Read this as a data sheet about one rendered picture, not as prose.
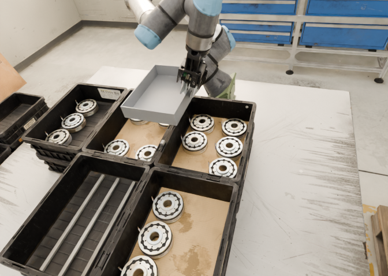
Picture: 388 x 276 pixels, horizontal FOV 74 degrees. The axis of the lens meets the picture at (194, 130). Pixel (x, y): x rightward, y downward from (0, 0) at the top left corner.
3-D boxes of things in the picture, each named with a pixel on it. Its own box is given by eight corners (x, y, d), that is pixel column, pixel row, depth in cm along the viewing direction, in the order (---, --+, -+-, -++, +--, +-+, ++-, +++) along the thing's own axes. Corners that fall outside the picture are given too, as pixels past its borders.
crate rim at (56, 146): (79, 85, 132) (77, 82, 130) (130, 92, 124) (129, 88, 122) (22, 142, 106) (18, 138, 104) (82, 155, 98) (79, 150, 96)
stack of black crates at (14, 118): (44, 132, 226) (14, 91, 194) (71, 138, 217) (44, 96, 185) (8, 168, 200) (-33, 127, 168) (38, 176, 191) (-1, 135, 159)
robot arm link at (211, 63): (198, 79, 138) (180, 61, 133) (216, 61, 134) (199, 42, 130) (200, 85, 127) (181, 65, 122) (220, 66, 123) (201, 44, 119)
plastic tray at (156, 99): (157, 74, 107) (155, 64, 104) (202, 78, 101) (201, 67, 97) (125, 117, 90) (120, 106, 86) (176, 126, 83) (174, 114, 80)
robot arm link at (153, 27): (112, -8, 104) (129, 33, 69) (130, -30, 102) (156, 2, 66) (134, 13, 112) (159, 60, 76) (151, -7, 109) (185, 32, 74)
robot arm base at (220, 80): (213, 86, 144) (201, 74, 141) (234, 72, 134) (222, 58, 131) (206, 102, 134) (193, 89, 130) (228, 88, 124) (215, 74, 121)
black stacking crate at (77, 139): (86, 100, 139) (77, 83, 131) (135, 107, 130) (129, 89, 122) (35, 156, 113) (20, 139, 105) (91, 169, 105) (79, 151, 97)
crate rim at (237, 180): (189, 98, 115) (188, 94, 114) (256, 106, 107) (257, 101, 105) (153, 169, 89) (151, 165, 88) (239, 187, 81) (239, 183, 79)
